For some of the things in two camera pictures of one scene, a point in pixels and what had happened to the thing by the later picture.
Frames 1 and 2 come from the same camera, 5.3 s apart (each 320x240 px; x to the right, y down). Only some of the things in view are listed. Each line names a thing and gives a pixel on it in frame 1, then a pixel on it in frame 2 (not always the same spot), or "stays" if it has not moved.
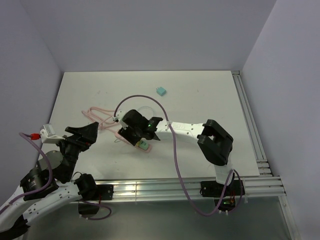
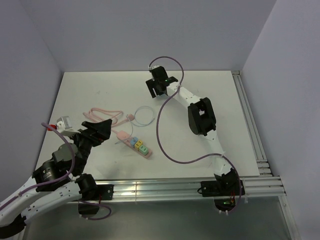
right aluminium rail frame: [263, 165] stays
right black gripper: [125, 133] to [151, 84]
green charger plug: [143, 145] to [143, 150]
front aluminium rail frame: [139, 190] stays
